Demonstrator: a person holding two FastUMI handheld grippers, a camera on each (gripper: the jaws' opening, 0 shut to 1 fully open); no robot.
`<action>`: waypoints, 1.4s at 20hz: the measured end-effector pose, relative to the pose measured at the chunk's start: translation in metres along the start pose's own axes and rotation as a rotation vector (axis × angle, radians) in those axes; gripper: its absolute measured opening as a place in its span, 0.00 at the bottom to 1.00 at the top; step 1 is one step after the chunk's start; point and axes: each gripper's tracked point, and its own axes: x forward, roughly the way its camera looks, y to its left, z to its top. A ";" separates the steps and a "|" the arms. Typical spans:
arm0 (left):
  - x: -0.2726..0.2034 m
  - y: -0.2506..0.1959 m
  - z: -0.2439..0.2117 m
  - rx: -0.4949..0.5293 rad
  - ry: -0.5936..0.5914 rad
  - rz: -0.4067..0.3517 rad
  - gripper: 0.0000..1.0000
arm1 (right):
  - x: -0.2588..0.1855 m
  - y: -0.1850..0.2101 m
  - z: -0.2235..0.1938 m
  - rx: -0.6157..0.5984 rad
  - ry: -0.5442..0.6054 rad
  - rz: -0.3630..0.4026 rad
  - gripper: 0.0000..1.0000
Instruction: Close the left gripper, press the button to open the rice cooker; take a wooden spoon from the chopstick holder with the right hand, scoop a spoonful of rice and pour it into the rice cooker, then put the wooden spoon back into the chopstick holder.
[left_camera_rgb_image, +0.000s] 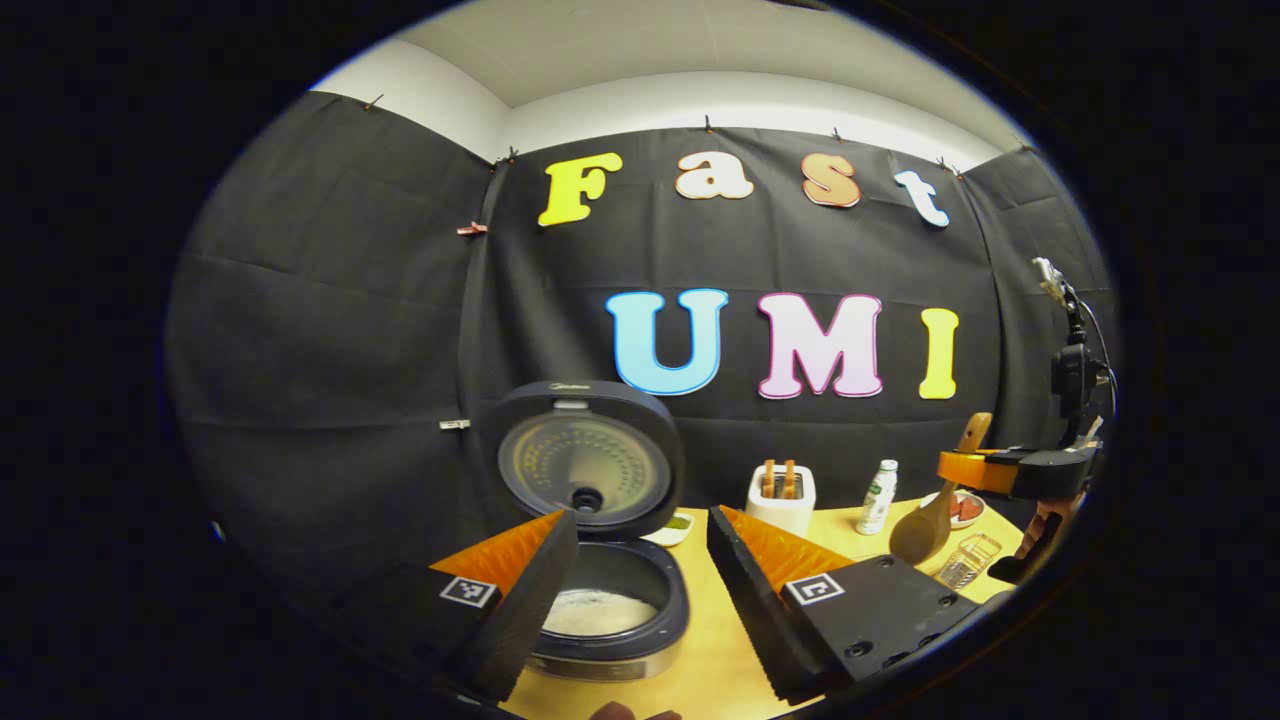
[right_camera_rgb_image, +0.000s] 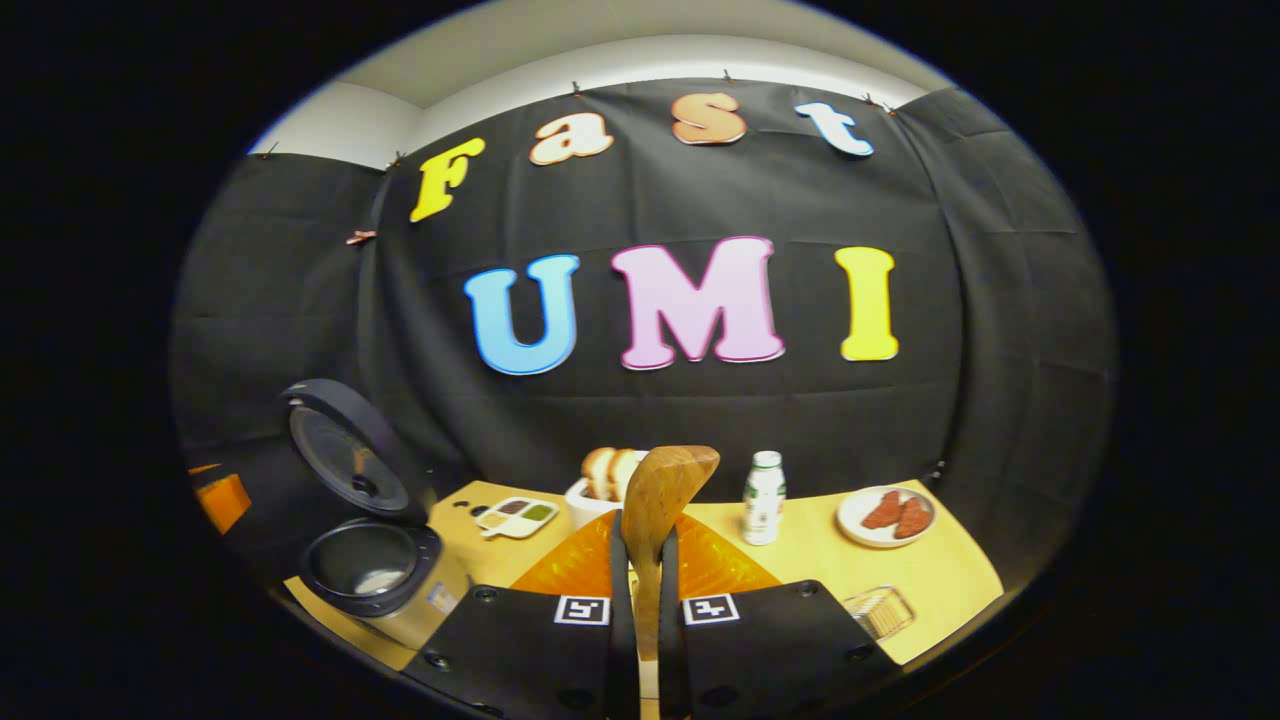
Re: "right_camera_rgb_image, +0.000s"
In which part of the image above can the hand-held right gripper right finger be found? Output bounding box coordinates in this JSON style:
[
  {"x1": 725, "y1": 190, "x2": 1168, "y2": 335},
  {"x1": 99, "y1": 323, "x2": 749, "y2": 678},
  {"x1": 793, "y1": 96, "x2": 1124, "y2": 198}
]
[{"x1": 656, "y1": 511, "x2": 902, "y2": 720}]

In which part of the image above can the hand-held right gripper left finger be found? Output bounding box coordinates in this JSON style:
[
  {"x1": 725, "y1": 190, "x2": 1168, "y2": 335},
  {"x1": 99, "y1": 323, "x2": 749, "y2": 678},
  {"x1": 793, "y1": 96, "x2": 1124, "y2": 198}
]
[{"x1": 398, "y1": 510, "x2": 642, "y2": 720}]

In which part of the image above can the dark grey rice cooker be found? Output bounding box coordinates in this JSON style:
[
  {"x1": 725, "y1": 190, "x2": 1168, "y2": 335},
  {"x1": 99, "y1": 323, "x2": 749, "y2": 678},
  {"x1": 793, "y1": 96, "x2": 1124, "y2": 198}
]
[{"x1": 279, "y1": 377, "x2": 472, "y2": 652}]

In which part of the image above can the wooden spoon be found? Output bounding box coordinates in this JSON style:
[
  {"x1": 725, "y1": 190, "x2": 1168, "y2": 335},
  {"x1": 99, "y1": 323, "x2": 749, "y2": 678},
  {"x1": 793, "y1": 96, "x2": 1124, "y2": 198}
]
[{"x1": 621, "y1": 444, "x2": 722, "y2": 667}]

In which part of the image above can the metal wire chopstick holder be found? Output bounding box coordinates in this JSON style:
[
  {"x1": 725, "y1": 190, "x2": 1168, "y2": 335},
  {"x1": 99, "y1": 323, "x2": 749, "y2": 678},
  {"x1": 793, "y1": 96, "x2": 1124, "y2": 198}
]
[{"x1": 842, "y1": 585, "x2": 917, "y2": 642}]

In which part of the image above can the white toaster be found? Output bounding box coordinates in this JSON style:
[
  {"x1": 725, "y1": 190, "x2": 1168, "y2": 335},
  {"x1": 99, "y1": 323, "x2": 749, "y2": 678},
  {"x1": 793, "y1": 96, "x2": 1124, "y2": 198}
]
[{"x1": 564, "y1": 477, "x2": 642, "y2": 532}]

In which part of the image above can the white divided grain dish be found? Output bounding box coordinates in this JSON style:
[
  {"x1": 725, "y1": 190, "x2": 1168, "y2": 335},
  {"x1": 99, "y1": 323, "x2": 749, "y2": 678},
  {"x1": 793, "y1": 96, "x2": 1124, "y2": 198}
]
[{"x1": 474, "y1": 495, "x2": 562, "y2": 542}]

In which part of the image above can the white milk bottle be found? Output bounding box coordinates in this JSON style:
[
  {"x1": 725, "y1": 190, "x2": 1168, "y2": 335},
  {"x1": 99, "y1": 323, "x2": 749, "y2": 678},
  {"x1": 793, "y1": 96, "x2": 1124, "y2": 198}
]
[{"x1": 741, "y1": 449, "x2": 788, "y2": 547}]

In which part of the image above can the black backdrop cloth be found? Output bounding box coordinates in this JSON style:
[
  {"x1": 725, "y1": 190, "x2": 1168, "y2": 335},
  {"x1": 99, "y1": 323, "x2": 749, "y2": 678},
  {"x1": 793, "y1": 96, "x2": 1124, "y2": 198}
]
[{"x1": 170, "y1": 80, "x2": 1119, "y2": 606}]

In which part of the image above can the white round plate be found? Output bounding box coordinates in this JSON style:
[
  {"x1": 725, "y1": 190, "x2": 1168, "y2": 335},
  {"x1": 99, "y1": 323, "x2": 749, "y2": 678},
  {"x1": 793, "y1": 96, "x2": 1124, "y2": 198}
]
[{"x1": 836, "y1": 484, "x2": 938, "y2": 550}]

